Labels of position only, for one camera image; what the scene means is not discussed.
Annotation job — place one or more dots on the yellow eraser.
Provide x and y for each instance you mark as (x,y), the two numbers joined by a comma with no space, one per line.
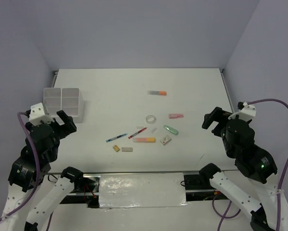
(116,148)

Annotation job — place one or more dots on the orange grey utility knife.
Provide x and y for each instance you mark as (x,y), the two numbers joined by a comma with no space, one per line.
(154,92)

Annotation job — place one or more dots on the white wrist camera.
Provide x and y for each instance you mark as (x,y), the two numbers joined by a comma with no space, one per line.
(38,115)
(246,112)

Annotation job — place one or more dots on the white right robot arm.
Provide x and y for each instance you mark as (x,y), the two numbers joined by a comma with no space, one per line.
(270,211)

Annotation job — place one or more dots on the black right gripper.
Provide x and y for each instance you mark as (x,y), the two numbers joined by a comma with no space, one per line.
(217,114)

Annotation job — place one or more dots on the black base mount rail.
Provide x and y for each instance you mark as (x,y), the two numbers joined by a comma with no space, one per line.
(88,194)

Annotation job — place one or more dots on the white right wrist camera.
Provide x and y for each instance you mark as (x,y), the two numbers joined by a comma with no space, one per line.
(246,112)

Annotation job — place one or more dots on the clear tape roll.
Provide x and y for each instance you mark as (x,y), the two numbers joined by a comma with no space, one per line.
(150,119)

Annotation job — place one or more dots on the white compartment box left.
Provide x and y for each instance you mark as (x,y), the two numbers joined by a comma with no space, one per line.
(52,100)

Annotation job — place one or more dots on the white red small box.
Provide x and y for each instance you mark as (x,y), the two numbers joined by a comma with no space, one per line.
(165,140)

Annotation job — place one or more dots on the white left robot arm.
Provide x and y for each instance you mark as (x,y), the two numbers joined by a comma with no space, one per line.
(25,179)

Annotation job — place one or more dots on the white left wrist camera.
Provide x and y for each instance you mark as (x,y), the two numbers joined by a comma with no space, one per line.
(38,115)

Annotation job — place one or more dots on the white compartment box right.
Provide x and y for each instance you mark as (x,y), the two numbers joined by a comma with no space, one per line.
(72,103)

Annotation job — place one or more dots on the red pen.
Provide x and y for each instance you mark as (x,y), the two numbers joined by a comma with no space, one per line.
(136,133)

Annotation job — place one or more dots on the white compartment box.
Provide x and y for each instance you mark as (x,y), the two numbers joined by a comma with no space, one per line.
(72,103)
(52,100)

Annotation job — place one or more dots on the pink orange highlighter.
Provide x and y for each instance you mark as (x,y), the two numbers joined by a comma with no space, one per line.
(144,140)

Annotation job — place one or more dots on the white taped cover panel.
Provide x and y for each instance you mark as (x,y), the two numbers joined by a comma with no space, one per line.
(141,190)

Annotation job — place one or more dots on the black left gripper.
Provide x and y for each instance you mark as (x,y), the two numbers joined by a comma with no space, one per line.
(70,126)

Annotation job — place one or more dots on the pink correction tape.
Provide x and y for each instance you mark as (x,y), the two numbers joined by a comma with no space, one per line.
(175,116)

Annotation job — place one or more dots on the grey eraser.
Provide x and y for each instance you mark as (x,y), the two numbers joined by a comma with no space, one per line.
(127,149)

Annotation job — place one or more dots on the blue pen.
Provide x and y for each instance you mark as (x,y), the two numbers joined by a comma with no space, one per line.
(116,137)

